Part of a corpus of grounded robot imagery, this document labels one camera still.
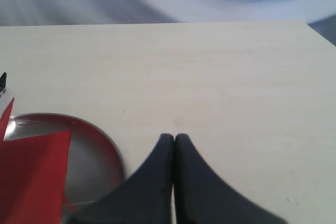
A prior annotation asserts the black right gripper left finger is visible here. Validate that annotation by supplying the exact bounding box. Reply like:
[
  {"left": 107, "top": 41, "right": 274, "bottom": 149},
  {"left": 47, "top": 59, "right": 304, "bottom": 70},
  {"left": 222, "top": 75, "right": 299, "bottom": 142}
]
[{"left": 68, "top": 133, "right": 174, "bottom": 223}]

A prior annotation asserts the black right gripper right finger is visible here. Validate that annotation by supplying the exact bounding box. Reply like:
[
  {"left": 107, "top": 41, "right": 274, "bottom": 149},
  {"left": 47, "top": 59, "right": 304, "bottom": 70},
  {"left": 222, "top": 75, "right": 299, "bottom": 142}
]
[{"left": 174, "top": 134, "right": 286, "bottom": 223}]

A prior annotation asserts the red flag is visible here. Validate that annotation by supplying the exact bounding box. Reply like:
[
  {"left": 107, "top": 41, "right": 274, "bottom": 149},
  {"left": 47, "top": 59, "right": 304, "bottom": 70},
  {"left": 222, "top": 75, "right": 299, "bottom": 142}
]
[{"left": 1, "top": 72, "right": 71, "bottom": 223}]

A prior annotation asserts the round stainless steel plate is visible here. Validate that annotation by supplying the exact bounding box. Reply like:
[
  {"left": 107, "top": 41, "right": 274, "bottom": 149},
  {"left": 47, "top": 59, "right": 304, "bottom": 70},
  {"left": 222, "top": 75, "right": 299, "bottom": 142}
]
[{"left": 4, "top": 113, "right": 126, "bottom": 223}]

